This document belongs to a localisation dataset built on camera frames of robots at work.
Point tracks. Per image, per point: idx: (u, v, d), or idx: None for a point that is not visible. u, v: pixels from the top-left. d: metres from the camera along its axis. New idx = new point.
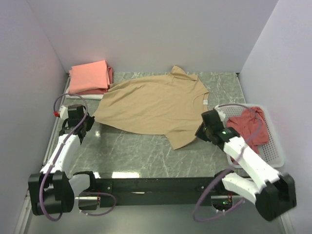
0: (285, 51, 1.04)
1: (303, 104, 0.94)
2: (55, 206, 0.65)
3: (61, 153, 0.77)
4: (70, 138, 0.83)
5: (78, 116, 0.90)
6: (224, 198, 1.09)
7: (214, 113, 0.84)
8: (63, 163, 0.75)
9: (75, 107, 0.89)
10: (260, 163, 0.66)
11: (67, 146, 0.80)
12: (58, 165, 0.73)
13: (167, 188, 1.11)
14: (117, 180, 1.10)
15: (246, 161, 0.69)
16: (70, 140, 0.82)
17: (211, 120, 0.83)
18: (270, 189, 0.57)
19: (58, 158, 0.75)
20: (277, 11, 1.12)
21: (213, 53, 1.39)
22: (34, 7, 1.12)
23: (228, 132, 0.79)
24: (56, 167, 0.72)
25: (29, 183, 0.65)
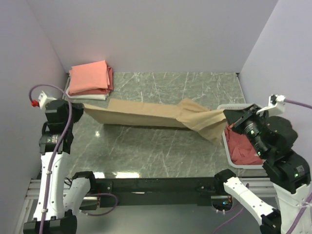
0: (286, 50, 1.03)
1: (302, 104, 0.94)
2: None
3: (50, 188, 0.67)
4: (56, 160, 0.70)
5: (59, 119, 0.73)
6: (224, 198, 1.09)
7: (290, 138, 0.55)
8: (56, 202, 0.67)
9: (55, 109, 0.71)
10: (306, 224, 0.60)
11: (54, 175, 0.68)
12: (51, 206, 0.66)
13: (167, 188, 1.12)
14: (117, 181, 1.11)
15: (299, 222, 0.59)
16: (56, 165, 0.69)
17: (280, 144, 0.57)
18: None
19: (48, 197, 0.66)
20: (277, 11, 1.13)
21: (213, 52, 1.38)
22: (34, 6, 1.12)
23: (300, 176, 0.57)
24: (49, 210, 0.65)
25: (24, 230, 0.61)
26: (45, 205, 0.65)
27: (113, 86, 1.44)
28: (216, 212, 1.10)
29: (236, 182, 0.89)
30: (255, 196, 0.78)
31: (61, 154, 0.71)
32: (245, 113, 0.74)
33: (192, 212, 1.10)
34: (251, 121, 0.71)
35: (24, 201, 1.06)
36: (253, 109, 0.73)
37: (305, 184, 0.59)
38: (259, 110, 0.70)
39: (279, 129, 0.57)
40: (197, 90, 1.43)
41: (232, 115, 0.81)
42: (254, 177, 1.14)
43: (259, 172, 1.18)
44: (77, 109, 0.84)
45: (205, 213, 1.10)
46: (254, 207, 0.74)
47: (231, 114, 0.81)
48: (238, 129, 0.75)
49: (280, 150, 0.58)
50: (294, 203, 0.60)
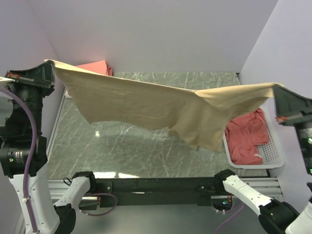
0: (285, 51, 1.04)
1: None
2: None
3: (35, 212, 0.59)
4: (32, 184, 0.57)
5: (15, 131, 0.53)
6: (224, 198, 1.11)
7: None
8: (46, 221, 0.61)
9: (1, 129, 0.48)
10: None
11: (34, 200, 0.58)
12: (43, 226, 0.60)
13: (167, 188, 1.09)
14: (117, 180, 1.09)
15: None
16: (33, 187, 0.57)
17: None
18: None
19: (36, 219, 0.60)
20: (277, 11, 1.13)
21: (213, 53, 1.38)
22: (34, 7, 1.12)
23: None
24: (42, 230, 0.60)
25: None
26: (34, 228, 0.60)
27: None
28: (216, 212, 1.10)
29: (236, 179, 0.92)
30: (253, 190, 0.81)
31: (36, 177, 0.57)
32: (309, 107, 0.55)
33: (192, 212, 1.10)
34: None
35: None
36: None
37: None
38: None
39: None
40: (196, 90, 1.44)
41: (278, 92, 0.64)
42: (254, 177, 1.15)
43: (259, 172, 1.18)
44: (41, 87, 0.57)
45: (205, 213, 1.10)
46: (252, 200, 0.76)
47: (284, 97, 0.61)
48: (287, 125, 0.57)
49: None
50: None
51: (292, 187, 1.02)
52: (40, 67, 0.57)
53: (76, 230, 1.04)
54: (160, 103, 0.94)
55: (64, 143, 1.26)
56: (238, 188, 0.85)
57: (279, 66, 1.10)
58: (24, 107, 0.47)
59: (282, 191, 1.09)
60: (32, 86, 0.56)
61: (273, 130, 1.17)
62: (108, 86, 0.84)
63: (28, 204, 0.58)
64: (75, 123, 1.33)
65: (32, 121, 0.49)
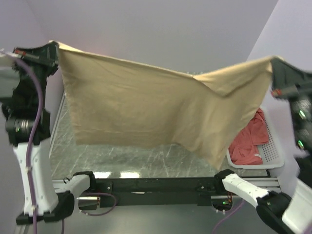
0: (284, 51, 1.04)
1: None
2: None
3: (35, 184, 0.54)
4: (34, 154, 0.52)
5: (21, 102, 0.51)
6: (224, 198, 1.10)
7: None
8: (46, 196, 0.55)
9: None
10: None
11: (36, 170, 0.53)
12: (41, 201, 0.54)
13: (167, 188, 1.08)
14: (117, 181, 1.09)
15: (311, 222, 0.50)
16: (36, 158, 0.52)
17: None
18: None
19: (35, 192, 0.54)
20: (276, 12, 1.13)
21: (213, 53, 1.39)
22: (33, 7, 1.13)
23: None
24: (41, 206, 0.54)
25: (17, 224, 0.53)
26: (33, 201, 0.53)
27: None
28: (217, 212, 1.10)
29: (234, 176, 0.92)
30: (250, 184, 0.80)
31: (40, 146, 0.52)
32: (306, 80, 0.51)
33: (192, 212, 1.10)
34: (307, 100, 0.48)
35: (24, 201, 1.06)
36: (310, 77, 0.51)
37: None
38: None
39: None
40: None
41: (279, 66, 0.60)
42: (254, 177, 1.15)
43: (259, 172, 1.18)
44: (46, 66, 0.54)
45: (205, 213, 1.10)
46: (250, 193, 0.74)
47: (282, 73, 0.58)
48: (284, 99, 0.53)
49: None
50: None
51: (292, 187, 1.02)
52: (45, 47, 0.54)
53: (77, 230, 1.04)
54: (155, 99, 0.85)
55: (64, 143, 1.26)
56: (236, 185, 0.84)
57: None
58: (28, 69, 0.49)
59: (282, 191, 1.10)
60: (37, 64, 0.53)
61: (273, 130, 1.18)
62: (103, 76, 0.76)
63: (29, 175, 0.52)
64: None
65: (39, 87, 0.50)
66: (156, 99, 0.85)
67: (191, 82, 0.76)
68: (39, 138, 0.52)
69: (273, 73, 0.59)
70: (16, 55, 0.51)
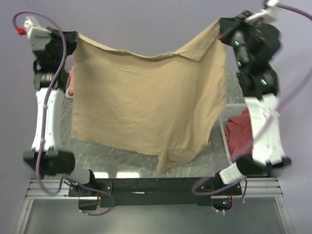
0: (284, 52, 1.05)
1: (301, 103, 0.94)
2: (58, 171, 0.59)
3: (47, 121, 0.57)
4: (51, 96, 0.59)
5: (52, 58, 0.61)
6: (224, 198, 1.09)
7: (276, 47, 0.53)
8: (54, 134, 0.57)
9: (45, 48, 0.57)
10: (276, 140, 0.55)
11: (51, 110, 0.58)
12: (49, 138, 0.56)
13: (167, 188, 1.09)
14: (117, 181, 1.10)
15: (264, 133, 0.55)
16: (52, 100, 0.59)
17: (263, 52, 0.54)
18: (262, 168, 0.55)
19: (46, 127, 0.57)
20: (277, 12, 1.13)
21: None
22: None
23: (269, 84, 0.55)
24: (48, 141, 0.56)
25: (24, 159, 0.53)
26: (42, 135, 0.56)
27: None
28: (217, 212, 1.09)
29: None
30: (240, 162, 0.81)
31: (57, 91, 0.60)
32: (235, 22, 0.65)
33: (192, 212, 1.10)
34: (239, 31, 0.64)
35: (24, 201, 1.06)
36: (243, 17, 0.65)
37: (275, 97, 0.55)
38: (250, 18, 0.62)
39: (266, 37, 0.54)
40: None
41: (225, 25, 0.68)
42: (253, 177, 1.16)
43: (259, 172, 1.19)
44: (68, 42, 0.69)
45: (206, 213, 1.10)
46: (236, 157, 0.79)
47: (226, 24, 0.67)
48: (226, 40, 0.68)
49: (260, 61, 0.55)
50: (261, 111, 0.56)
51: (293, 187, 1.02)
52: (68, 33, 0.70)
53: (77, 231, 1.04)
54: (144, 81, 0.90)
55: (65, 143, 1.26)
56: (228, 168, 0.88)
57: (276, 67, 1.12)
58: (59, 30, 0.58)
59: (282, 191, 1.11)
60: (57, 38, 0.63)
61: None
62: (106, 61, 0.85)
63: (44, 112, 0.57)
64: None
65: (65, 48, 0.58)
66: (148, 81, 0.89)
67: (179, 62, 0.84)
68: (59, 87, 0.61)
69: (220, 28, 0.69)
70: (48, 30, 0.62)
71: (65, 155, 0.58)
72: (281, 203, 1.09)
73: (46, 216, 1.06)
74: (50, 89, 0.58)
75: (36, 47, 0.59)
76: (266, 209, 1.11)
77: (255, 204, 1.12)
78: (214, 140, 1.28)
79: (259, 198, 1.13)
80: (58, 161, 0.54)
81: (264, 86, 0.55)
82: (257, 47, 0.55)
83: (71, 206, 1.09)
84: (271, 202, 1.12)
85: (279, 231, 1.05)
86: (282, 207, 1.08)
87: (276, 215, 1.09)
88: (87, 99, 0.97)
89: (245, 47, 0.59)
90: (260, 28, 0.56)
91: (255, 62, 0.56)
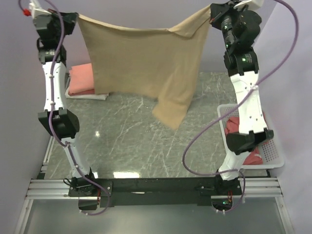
0: (285, 52, 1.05)
1: (302, 102, 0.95)
2: (68, 131, 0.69)
3: (56, 87, 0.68)
4: (56, 67, 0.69)
5: (51, 36, 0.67)
6: (224, 198, 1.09)
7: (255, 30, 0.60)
8: (62, 98, 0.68)
9: (46, 26, 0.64)
10: (256, 111, 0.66)
11: (57, 78, 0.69)
12: (58, 101, 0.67)
13: (167, 188, 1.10)
14: (117, 181, 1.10)
15: (246, 105, 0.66)
16: (57, 70, 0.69)
17: (244, 35, 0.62)
18: (248, 139, 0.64)
19: (54, 92, 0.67)
20: (277, 13, 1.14)
21: (213, 52, 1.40)
22: None
23: (247, 62, 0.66)
24: (58, 103, 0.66)
25: (39, 118, 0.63)
26: (52, 98, 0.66)
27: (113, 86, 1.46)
28: (217, 212, 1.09)
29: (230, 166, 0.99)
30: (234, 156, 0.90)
31: (60, 64, 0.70)
32: (224, 8, 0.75)
33: (192, 212, 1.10)
34: (228, 17, 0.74)
35: (24, 201, 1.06)
36: (231, 4, 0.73)
37: (254, 72, 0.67)
38: (238, 5, 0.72)
39: (248, 22, 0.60)
40: (196, 90, 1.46)
41: (216, 10, 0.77)
42: (254, 177, 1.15)
43: (259, 172, 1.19)
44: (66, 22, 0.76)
45: (206, 213, 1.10)
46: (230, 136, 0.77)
47: (216, 8, 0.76)
48: (216, 25, 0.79)
49: (242, 43, 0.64)
50: (243, 87, 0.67)
51: (293, 187, 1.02)
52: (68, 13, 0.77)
53: (76, 231, 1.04)
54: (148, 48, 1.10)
55: None
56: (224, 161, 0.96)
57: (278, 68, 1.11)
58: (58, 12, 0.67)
59: (282, 191, 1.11)
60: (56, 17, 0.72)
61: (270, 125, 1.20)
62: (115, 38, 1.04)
63: (51, 81, 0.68)
64: None
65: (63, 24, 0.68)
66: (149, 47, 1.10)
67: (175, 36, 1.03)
68: (61, 59, 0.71)
69: (211, 12, 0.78)
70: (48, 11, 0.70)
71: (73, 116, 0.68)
72: (281, 203, 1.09)
73: (46, 216, 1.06)
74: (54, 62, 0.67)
75: (36, 27, 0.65)
76: (266, 209, 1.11)
77: (255, 204, 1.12)
78: (214, 140, 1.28)
79: (259, 198, 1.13)
80: (68, 118, 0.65)
81: (244, 63, 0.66)
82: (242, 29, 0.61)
83: (71, 206, 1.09)
84: (270, 201, 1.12)
85: (280, 230, 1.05)
86: (282, 207, 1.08)
87: (276, 215, 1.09)
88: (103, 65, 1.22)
89: (232, 30, 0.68)
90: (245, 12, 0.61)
91: (238, 44, 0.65)
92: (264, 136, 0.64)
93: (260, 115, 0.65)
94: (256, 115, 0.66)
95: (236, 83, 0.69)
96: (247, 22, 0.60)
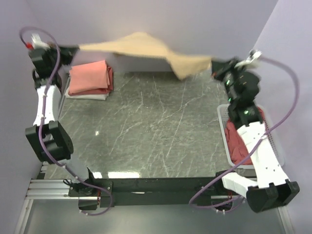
0: (286, 54, 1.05)
1: (303, 105, 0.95)
2: (61, 152, 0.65)
3: (47, 107, 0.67)
4: (50, 89, 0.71)
5: (48, 66, 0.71)
6: (224, 198, 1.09)
7: (253, 91, 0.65)
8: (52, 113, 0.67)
9: (41, 57, 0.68)
10: (272, 162, 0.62)
11: (49, 97, 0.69)
12: (49, 116, 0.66)
13: (167, 188, 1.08)
14: (117, 180, 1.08)
15: (258, 156, 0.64)
16: (50, 91, 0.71)
17: (245, 94, 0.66)
18: (272, 195, 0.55)
19: (46, 108, 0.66)
20: (276, 14, 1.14)
21: (213, 53, 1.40)
22: (34, 7, 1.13)
23: (251, 114, 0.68)
24: (48, 118, 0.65)
25: (26, 135, 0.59)
26: (43, 112, 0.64)
27: (113, 86, 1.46)
28: (216, 212, 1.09)
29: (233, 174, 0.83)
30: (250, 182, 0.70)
31: (55, 87, 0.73)
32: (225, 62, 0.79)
33: (192, 212, 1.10)
34: (230, 73, 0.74)
35: (24, 201, 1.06)
36: (232, 62, 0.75)
37: (260, 123, 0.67)
38: (241, 63, 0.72)
39: (247, 82, 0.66)
40: (196, 90, 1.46)
41: (216, 66, 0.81)
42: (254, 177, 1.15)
43: None
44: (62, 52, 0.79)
45: (206, 213, 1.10)
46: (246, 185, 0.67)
47: (217, 63, 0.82)
48: (218, 78, 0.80)
49: (244, 99, 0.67)
50: (252, 137, 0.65)
51: None
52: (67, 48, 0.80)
53: (76, 231, 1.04)
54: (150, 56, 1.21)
55: None
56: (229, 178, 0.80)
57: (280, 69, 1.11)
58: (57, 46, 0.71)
59: None
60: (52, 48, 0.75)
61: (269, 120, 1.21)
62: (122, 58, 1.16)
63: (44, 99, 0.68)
64: (75, 122, 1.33)
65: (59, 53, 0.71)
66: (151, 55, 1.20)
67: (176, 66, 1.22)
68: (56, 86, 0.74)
69: (213, 70, 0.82)
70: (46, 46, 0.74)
71: (66, 133, 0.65)
72: None
73: (46, 216, 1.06)
74: (49, 85, 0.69)
75: (31, 58, 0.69)
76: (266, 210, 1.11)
77: None
78: (214, 140, 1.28)
79: None
80: (58, 132, 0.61)
81: (247, 115, 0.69)
82: (239, 90, 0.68)
83: (71, 206, 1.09)
84: None
85: (280, 231, 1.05)
86: (282, 207, 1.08)
87: (276, 215, 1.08)
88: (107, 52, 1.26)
89: (233, 87, 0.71)
90: (244, 74, 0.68)
91: (240, 99, 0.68)
92: (288, 189, 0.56)
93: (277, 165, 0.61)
94: (272, 166, 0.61)
95: (243, 134, 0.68)
96: (247, 84, 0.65)
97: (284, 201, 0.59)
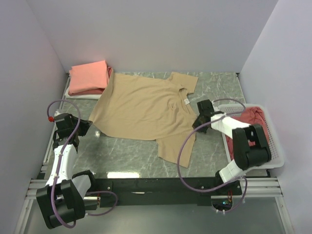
0: (286, 54, 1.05)
1: (303, 107, 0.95)
2: (70, 216, 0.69)
3: (62, 165, 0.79)
4: (67, 147, 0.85)
5: (67, 126, 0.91)
6: (224, 198, 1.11)
7: (207, 102, 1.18)
8: (66, 172, 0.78)
9: (63, 118, 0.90)
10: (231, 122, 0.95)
11: (65, 156, 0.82)
12: (62, 175, 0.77)
13: (167, 188, 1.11)
14: (117, 181, 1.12)
15: (226, 123, 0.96)
16: (67, 150, 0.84)
17: (205, 106, 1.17)
18: (238, 130, 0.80)
19: (60, 168, 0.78)
20: (275, 15, 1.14)
21: (212, 53, 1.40)
22: (34, 8, 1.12)
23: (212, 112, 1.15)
24: (61, 177, 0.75)
25: (38, 198, 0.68)
26: (57, 170, 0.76)
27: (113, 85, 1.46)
28: (217, 213, 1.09)
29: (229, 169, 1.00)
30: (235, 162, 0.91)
31: (70, 145, 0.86)
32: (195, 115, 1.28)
33: (192, 212, 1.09)
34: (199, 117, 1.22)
35: (24, 201, 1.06)
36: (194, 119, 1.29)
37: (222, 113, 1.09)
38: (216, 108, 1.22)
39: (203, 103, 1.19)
40: (196, 90, 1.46)
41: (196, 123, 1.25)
42: (255, 177, 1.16)
43: (259, 172, 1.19)
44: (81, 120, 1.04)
45: (206, 213, 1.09)
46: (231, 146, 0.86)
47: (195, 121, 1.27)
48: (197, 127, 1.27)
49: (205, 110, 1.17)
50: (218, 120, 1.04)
51: (294, 187, 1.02)
52: (87, 121, 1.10)
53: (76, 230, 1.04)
54: (142, 122, 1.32)
55: None
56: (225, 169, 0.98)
57: (280, 71, 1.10)
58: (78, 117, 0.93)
59: (282, 191, 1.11)
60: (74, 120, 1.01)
61: (269, 122, 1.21)
62: (119, 128, 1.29)
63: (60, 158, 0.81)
64: None
65: (78, 122, 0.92)
66: (143, 122, 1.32)
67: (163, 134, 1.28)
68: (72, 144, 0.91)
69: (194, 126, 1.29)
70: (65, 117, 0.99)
71: (78, 194, 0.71)
72: (282, 203, 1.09)
73: None
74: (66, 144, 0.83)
75: (56, 120, 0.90)
76: (266, 210, 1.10)
77: (255, 205, 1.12)
78: (214, 140, 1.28)
79: (259, 199, 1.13)
80: (68, 193, 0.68)
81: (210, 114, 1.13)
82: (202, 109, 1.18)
83: None
84: (271, 202, 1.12)
85: (280, 231, 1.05)
86: (282, 207, 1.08)
87: (276, 215, 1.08)
88: (109, 108, 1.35)
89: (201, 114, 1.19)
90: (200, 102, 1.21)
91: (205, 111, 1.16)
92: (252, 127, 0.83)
93: (240, 122, 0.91)
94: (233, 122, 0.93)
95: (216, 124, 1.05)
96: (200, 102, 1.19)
97: (261, 145, 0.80)
